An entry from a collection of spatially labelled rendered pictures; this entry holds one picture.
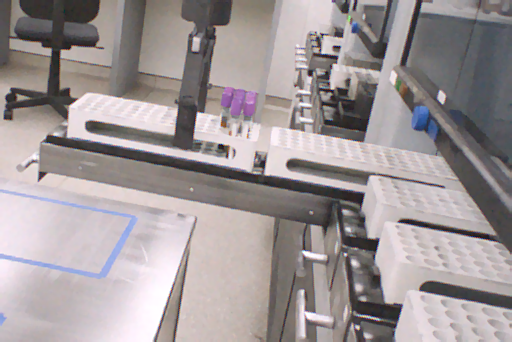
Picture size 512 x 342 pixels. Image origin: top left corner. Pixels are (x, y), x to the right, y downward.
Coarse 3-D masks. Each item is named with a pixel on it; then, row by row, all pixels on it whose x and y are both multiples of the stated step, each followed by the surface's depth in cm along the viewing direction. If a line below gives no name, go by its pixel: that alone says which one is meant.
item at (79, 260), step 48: (0, 192) 75; (48, 192) 77; (0, 240) 64; (48, 240) 66; (96, 240) 67; (144, 240) 69; (0, 288) 56; (48, 288) 57; (96, 288) 59; (144, 288) 60; (0, 336) 50; (48, 336) 51; (96, 336) 52; (144, 336) 53
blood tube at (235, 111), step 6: (234, 102) 92; (240, 102) 93; (234, 108) 92; (240, 108) 93; (234, 114) 93; (234, 120) 93; (234, 126) 94; (234, 132) 94; (228, 150) 95; (234, 150) 95; (228, 156) 95
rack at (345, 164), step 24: (288, 144) 94; (312, 144) 96; (336, 144) 98; (360, 144) 101; (288, 168) 101; (312, 168) 103; (336, 168) 103; (360, 168) 92; (384, 168) 92; (408, 168) 93; (432, 168) 94
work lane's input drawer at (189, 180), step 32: (64, 128) 101; (32, 160) 104; (64, 160) 97; (96, 160) 96; (128, 160) 95; (160, 160) 96; (256, 160) 100; (160, 192) 96; (192, 192) 95; (224, 192) 95; (256, 192) 94; (288, 192) 93; (320, 192) 93; (352, 192) 93; (320, 224) 94
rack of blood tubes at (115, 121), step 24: (96, 96) 105; (72, 120) 97; (96, 120) 96; (120, 120) 95; (144, 120) 95; (168, 120) 98; (216, 120) 101; (120, 144) 97; (144, 144) 96; (168, 144) 104; (192, 144) 99; (216, 144) 101; (240, 144) 94
